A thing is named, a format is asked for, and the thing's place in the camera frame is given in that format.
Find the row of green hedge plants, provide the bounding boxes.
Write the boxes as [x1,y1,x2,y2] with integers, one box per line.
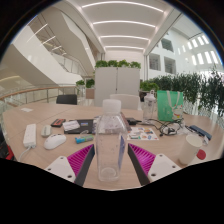
[148,68,224,116]

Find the ceiling light strips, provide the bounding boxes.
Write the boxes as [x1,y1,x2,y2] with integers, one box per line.
[81,0,165,51]

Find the low green shrub planter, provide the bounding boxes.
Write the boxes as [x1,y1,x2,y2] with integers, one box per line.
[139,79,160,101]

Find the clear plastic water bottle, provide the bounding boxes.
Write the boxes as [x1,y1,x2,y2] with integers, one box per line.
[94,98,129,183]

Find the colourful sticker sheet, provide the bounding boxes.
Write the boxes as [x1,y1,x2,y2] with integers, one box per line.
[126,126,160,141]

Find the white card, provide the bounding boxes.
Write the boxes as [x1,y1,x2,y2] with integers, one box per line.
[62,120,81,132]

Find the white computer mouse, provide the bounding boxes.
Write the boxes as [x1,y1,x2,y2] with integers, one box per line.
[43,133,67,150]

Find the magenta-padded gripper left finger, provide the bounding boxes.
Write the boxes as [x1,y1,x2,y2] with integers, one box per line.
[44,143,96,188]

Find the black chair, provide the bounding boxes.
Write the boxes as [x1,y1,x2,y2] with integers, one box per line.
[55,93,78,106]

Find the glass railing with wooden handrail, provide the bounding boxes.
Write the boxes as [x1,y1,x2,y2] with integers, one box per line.
[0,84,79,111]

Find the wooden planter with plants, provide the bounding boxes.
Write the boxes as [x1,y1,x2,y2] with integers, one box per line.
[75,78,96,100]

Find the teal marker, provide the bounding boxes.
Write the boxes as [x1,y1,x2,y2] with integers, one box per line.
[74,134,95,145]

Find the white power strip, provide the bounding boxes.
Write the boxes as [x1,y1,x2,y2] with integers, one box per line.
[22,123,37,149]

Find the clear tumbler with lid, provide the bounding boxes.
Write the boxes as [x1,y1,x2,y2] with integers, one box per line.
[142,89,158,123]

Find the red and black phone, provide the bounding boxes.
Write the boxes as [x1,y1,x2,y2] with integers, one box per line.
[50,118,67,128]

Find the green tote bag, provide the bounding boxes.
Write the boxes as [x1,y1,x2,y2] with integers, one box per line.
[156,89,185,123]

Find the white cabinet with plants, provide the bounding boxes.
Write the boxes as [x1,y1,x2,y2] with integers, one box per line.
[94,59,142,108]

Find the black power adapter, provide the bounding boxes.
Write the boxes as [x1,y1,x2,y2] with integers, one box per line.
[125,117,138,126]

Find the white cup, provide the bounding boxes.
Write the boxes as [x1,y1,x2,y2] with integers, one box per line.
[178,133,204,167]

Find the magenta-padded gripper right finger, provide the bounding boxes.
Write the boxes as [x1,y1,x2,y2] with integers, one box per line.
[127,143,183,186]

